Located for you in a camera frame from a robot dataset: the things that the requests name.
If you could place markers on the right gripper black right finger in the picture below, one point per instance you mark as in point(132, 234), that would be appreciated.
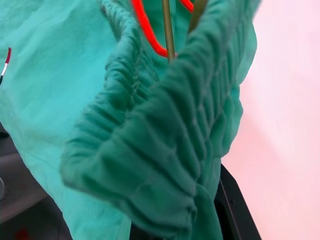
point(235, 220)

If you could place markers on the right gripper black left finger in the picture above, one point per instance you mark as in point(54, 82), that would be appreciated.
point(143, 235)

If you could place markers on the green shorts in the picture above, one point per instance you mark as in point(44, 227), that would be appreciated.
point(75, 75)

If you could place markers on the red hanger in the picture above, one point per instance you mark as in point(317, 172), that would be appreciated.
point(144, 22)

